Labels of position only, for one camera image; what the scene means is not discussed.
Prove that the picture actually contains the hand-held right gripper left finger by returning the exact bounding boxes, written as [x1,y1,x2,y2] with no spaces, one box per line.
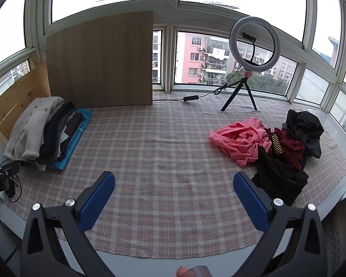
[20,171,116,277]

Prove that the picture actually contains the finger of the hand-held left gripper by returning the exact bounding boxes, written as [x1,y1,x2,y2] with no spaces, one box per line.
[0,161,20,178]

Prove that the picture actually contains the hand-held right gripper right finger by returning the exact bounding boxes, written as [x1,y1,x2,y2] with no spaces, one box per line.
[233,172,327,277]

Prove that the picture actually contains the dark grey pants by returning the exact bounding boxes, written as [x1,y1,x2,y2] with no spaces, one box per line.
[286,109,325,159]

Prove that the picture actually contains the black power adapter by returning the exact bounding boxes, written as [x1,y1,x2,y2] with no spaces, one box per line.
[3,176,21,203]

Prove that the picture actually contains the black garment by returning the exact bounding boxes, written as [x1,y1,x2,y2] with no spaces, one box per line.
[251,147,310,207]

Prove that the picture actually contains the beige folded coat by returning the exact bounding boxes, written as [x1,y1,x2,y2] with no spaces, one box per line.
[3,96,65,162]

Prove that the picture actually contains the navy folded garment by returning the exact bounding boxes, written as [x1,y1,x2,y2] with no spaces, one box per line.
[39,102,77,163]

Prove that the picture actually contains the blue folded garment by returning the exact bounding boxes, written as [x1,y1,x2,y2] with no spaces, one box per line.
[45,108,92,171]

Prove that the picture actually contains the pink garment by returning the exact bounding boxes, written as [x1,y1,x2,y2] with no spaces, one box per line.
[209,117,273,168]

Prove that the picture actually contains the dark red garment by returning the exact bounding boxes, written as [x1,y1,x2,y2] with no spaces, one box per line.
[265,126,306,171]

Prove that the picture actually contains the pine plank panel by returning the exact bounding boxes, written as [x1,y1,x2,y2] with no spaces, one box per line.
[0,52,52,140]

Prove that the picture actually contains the pink checked blanket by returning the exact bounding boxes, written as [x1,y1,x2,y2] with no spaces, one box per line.
[3,91,346,260]

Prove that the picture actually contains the black tripod legs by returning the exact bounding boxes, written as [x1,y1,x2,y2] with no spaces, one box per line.
[221,70,258,112]

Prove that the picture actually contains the wooden board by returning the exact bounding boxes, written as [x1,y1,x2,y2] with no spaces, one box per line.
[45,11,154,106]

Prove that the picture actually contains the black ring light cable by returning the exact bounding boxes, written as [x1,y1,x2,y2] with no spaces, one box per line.
[153,67,244,102]

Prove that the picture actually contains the white ring light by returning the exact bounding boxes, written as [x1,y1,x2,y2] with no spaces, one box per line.
[229,16,280,72]

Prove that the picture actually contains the white window frame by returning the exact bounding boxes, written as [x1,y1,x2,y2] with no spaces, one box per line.
[0,0,346,135]

